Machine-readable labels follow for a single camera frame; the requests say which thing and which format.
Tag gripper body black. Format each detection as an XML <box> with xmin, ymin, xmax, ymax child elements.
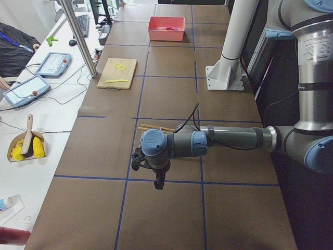
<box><xmin>149</xmin><ymin>159</ymin><xmax>171</xmax><ymax>175</ymax></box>

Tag magenta cleaning cloth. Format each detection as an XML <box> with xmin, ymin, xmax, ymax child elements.
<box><xmin>166</xmin><ymin>27</ymin><xmax>178</xmax><ymax>31</ymax></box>

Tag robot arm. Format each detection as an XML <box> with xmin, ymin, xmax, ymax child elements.
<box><xmin>132</xmin><ymin>1</ymin><xmax>332</xmax><ymax>190</ymax></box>

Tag wooden rack rod outer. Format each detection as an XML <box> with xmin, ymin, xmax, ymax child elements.
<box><xmin>139</xmin><ymin>123</ymin><xmax>175</xmax><ymax>132</ymax></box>

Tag yellow plastic knife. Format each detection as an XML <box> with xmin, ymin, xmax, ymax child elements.
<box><xmin>104</xmin><ymin>79</ymin><xmax>128</xmax><ymax>83</ymax></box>

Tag bamboo cutting board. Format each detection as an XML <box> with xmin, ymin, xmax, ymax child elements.
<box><xmin>97</xmin><ymin>58</ymin><xmax>137</xmax><ymax>91</ymax></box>

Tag wooden hand brush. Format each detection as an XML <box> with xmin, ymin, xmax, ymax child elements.
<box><xmin>21</xmin><ymin>114</ymin><xmax>33</xmax><ymax>158</ymax></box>

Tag pink plastic bin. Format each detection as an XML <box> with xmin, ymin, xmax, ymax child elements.
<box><xmin>148</xmin><ymin>16</ymin><xmax>185</xmax><ymax>42</ymax></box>

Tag wooden dustpan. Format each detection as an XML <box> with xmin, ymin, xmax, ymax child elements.
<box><xmin>7</xmin><ymin>131</ymin><xmax>46</xmax><ymax>162</ymax></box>

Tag teach pendant far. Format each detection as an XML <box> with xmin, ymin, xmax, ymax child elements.
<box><xmin>35</xmin><ymin>52</ymin><xmax>72</xmax><ymax>78</ymax></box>

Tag teach pendant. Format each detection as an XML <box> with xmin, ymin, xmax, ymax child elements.
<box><xmin>35</xmin><ymin>52</ymin><xmax>72</xmax><ymax>78</ymax></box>
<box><xmin>3</xmin><ymin>75</ymin><xmax>51</xmax><ymax>108</ymax></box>

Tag teach pendant near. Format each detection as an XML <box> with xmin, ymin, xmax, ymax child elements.
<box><xmin>3</xmin><ymin>75</ymin><xmax>51</xmax><ymax>108</ymax></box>

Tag black computer mouse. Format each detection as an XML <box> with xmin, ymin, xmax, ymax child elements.
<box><xmin>69</xmin><ymin>39</ymin><xmax>77</xmax><ymax>46</ymax></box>

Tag white paper roll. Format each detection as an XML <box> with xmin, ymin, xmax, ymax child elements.
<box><xmin>0</xmin><ymin>197</ymin><xmax>14</xmax><ymax>211</ymax></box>

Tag red object at corner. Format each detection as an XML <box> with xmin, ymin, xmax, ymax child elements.
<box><xmin>1</xmin><ymin>227</ymin><xmax>31</xmax><ymax>246</ymax></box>

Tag black keyboard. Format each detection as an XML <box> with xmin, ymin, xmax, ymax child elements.
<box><xmin>76</xmin><ymin>14</ymin><xmax>89</xmax><ymax>38</ymax></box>

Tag green plastic clamp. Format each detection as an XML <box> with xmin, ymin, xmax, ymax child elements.
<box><xmin>46</xmin><ymin>35</ymin><xmax>58</xmax><ymax>47</ymax></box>

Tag seated person dark jacket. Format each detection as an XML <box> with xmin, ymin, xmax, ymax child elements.
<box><xmin>1</xmin><ymin>22</ymin><xmax>41</xmax><ymax>78</ymax></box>

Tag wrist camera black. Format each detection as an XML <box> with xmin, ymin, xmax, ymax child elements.
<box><xmin>131</xmin><ymin>147</ymin><xmax>148</xmax><ymax>171</ymax></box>

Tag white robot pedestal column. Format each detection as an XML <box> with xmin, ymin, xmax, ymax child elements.
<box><xmin>206</xmin><ymin>0</ymin><xmax>259</xmax><ymax>91</ymax></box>

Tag aluminium camera post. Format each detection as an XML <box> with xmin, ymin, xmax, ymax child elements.
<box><xmin>59</xmin><ymin>0</ymin><xmax>98</xmax><ymax>78</ymax></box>

